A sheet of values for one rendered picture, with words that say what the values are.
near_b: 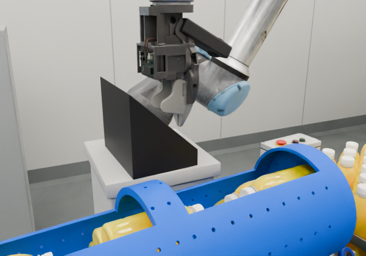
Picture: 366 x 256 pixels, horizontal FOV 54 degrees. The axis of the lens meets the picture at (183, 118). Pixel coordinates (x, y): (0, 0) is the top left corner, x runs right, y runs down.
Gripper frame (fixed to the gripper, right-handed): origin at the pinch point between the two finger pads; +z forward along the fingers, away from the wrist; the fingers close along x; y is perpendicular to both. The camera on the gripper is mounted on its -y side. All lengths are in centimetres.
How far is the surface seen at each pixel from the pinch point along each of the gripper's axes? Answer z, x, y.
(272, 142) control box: 27, -32, -55
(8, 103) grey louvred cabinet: 28, -143, 19
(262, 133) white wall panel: 124, -241, -248
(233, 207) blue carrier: 16.0, 8.2, -6.1
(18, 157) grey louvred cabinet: 58, -143, 19
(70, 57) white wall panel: 24, -264, -42
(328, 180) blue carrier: 16.8, 9.0, -31.8
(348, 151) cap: 26, -13, -71
